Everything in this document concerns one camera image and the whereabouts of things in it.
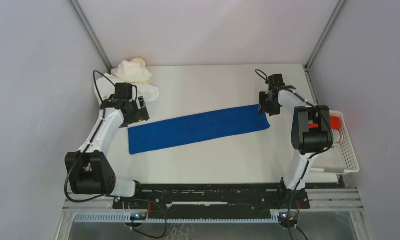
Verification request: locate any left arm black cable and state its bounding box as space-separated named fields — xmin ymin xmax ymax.
xmin=64 ymin=70 xmax=116 ymax=204

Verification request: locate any blue towel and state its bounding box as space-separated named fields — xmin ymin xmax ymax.
xmin=128 ymin=105 xmax=271 ymax=155

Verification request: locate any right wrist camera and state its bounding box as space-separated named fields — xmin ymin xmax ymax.
xmin=266 ymin=74 xmax=296 ymax=91

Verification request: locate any red rolled towel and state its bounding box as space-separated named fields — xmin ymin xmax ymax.
xmin=309 ymin=115 xmax=342 ymax=130

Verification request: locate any white towel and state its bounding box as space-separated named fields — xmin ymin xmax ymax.
xmin=93 ymin=74 xmax=160 ymax=104

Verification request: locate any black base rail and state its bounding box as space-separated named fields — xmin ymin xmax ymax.
xmin=112 ymin=183 xmax=311 ymax=220

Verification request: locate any white plastic basket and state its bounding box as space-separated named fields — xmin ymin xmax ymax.
xmin=311 ymin=110 xmax=360 ymax=175

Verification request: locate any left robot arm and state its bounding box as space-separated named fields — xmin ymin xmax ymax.
xmin=64 ymin=96 xmax=150 ymax=209

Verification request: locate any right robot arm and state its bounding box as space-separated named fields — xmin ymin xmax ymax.
xmin=259 ymin=88 xmax=334 ymax=208

